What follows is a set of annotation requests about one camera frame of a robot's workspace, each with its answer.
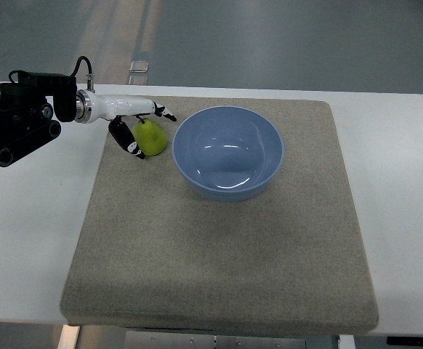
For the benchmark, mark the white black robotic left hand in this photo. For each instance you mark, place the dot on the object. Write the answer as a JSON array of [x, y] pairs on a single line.
[[112, 108]]

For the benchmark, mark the green pear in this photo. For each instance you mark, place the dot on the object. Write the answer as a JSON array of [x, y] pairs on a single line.
[[150, 136]]

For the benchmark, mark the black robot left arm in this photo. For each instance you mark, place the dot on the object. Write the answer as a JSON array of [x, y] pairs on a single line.
[[32, 108]]

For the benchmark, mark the blue ceramic bowl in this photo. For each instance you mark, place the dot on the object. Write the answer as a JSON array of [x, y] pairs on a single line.
[[227, 153]]

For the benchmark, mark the metal floor plate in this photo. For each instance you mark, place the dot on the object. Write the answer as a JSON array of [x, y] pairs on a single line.
[[138, 72]]

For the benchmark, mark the grey felt mat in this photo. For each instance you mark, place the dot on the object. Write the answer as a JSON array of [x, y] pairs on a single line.
[[153, 254]]

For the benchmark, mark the white table leg left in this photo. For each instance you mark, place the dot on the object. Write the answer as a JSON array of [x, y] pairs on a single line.
[[68, 337]]

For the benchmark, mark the metal under-table bracket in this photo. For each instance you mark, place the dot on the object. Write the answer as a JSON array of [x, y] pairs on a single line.
[[144, 339]]

